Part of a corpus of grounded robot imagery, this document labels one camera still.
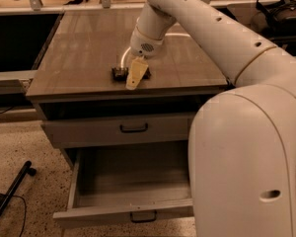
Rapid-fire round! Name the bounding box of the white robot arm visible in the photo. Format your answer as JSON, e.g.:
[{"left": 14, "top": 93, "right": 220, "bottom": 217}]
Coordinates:
[{"left": 130, "top": 0, "right": 296, "bottom": 237}]

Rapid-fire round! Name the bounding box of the black drawer handle top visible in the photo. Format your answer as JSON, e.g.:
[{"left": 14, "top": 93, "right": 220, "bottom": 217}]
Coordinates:
[{"left": 119, "top": 123, "right": 149, "bottom": 133}]

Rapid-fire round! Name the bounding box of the chocolate rxbar wrapper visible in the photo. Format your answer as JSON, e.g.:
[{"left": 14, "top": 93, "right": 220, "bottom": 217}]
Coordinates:
[{"left": 111, "top": 67, "right": 151, "bottom": 82}]

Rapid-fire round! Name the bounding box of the black floor cable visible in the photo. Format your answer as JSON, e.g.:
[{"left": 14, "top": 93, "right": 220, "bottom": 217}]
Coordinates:
[{"left": 0, "top": 188, "right": 28, "bottom": 237}]

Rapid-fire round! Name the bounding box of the black drawer handle middle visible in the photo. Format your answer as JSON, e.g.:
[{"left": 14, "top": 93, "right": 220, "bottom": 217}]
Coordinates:
[{"left": 129, "top": 210, "right": 157, "bottom": 224}]

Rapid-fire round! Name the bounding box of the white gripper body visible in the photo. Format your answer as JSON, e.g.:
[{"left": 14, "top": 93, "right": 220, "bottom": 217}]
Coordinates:
[{"left": 130, "top": 28, "right": 163, "bottom": 57}]

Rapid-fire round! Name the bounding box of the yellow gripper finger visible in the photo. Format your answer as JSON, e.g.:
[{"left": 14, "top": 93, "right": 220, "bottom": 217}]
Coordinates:
[{"left": 126, "top": 57, "right": 148, "bottom": 90}]

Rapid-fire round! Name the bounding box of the black headset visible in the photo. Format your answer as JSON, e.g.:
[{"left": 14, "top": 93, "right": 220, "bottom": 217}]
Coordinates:
[{"left": 251, "top": 0, "right": 296, "bottom": 34}]

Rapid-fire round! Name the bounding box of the grey wooden drawer cabinet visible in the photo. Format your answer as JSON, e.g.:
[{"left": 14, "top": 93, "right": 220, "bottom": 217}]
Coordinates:
[{"left": 25, "top": 6, "right": 229, "bottom": 230}]

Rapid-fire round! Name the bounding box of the closed top drawer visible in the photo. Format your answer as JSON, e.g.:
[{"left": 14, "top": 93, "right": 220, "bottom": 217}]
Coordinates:
[{"left": 41, "top": 113, "right": 194, "bottom": 148}]

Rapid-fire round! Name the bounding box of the black stand leg with wheel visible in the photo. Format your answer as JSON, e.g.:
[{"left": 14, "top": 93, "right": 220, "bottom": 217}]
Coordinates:
[{"left": 0, "top": 161, "right": 37, "bottom": 217}]

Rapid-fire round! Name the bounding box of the open middle drawer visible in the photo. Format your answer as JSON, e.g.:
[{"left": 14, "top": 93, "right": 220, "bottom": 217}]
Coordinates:
[{"left": 53, "top": 141, "right": 193, "bottom": 228}]

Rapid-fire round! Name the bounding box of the black drawer handle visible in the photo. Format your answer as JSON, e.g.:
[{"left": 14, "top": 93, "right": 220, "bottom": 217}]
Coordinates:
[
  {"left": 129, "top": 210, "right": 157, "bottom": 224},
  {"left": 119, "top": 123, "right": 149, "bottom": 133}
]

